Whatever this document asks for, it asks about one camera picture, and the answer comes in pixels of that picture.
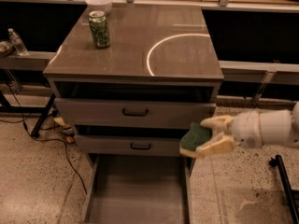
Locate green and yellow sponge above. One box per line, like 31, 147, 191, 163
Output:
179, 122, 212, 159

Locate black metal stand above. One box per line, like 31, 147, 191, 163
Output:
269, 155, 299, 224

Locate bottom grey drawer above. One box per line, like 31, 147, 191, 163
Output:
81, 155, 192, 224

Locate black table leg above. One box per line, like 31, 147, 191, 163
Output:
31, 94, 55, 138

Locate small items on floor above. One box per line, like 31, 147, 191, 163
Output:
53, 117, 75, 144

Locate brown bowl on shelf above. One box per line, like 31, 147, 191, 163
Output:
0, 40, 14, 57

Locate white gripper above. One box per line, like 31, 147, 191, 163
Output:
195, 111, 263, 158

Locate grey drawer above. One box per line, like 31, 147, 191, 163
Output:
81, 155, 192, 224
75, 134, 180, 157
55, 98, 216, 129

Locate middle grey drawer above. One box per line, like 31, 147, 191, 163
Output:
75, 134, 180, 157

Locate top grey drawer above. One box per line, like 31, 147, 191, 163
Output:
55, 98, 216, 129

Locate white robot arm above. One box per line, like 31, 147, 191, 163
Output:
195, 105, 299, 157

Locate green soda can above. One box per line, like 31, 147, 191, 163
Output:
89, 10, 110, 49

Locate black floor cable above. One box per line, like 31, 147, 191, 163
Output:
0, 84, 88, 195

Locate clear water bottle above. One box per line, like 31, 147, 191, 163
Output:
7, 28, 28, 56

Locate white plastic bowl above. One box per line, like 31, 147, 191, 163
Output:
85, 0, 113, 14

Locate grey drawer cabinet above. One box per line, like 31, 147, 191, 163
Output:
42, 4, 225, 161

